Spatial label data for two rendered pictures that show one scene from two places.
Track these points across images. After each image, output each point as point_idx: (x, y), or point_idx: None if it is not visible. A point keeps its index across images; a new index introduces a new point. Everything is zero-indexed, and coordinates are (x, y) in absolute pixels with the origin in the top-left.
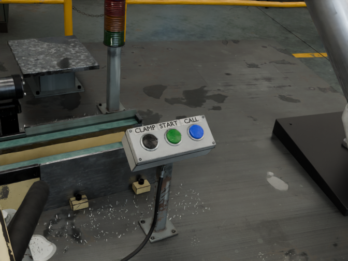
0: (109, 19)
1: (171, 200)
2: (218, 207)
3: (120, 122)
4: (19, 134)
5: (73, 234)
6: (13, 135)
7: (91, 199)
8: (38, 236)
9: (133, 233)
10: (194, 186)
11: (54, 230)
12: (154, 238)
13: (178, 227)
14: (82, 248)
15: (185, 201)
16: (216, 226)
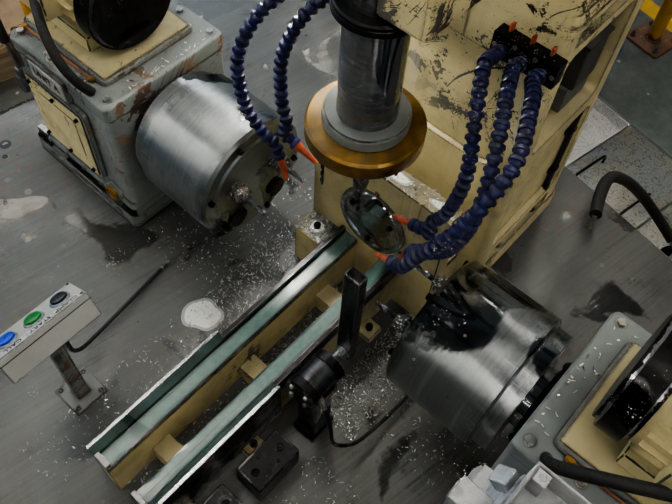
0: None
1: (74, 444)
2: (6, 459)
3: (164, 479)
4: (278, 376)
5: (174, 345)
6: (284, 370)
7: None
8: (208, 327)
9: (108, 372)
10: (46, 488)
11: (196, 342)
12: (81, 371)
13: (57, 403)
14: (155, 333)
15: (55, 450)
16: (8, 425)
